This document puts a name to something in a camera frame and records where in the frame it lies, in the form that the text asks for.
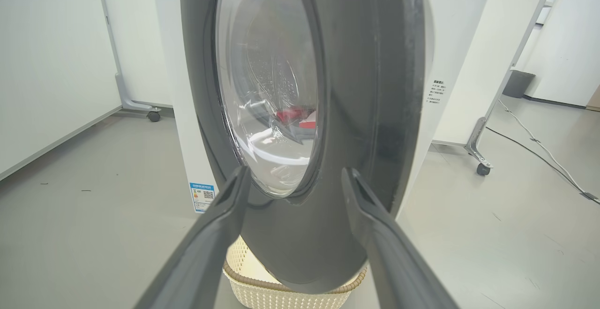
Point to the grey floor tape patch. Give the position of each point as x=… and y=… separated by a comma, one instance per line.
x=590, y=196

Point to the white washing machine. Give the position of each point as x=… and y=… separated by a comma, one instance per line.
x=454, y=41

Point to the blue energy label sticker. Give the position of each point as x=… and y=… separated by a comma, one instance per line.
x=202, y=197

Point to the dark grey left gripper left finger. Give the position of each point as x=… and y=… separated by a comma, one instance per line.
x=197, y=271

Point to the dark grey trash bin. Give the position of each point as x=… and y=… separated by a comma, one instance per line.
x=518, y=84

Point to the white partition panel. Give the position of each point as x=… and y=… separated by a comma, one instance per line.
x=136, y=41
x=487, y=88
x=51, y=65

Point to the cream perforated laundry basket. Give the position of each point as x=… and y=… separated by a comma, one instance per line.
x=262, y=295

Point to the dark round washer door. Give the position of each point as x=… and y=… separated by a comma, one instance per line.
x=365, y=88

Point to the red basketball jersey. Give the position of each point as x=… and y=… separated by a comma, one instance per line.
x=293, y=114

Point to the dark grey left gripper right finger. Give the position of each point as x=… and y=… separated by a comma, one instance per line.
x=398, y=271

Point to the black caster wheel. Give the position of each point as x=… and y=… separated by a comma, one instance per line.
x=483, y=169
x=153, y=116

